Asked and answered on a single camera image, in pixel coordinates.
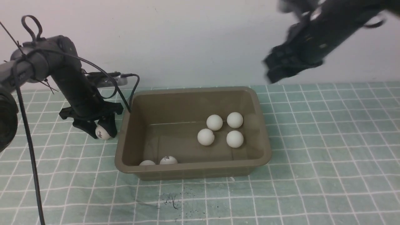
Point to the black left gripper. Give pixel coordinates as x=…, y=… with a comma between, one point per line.
x=89, y=112

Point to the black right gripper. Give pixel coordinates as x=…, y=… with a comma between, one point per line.
x=283, y=62

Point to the white ping-pong ball with logo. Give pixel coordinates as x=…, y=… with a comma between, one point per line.
x=168, y=160
x=235, y=120
x=214, y=122
x=101, y=133

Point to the plain white ping-pong ball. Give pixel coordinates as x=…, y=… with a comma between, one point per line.
x=234, y=139
x=205, y=137
x=147, y=163

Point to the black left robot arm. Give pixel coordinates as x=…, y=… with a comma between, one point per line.
x=56, y=57

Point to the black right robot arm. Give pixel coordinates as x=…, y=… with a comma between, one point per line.
x=322, y=26

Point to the olive plastic bin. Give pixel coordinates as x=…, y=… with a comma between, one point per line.
x=165, y=122

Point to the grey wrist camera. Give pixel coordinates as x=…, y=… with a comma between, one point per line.
x=100, y=80

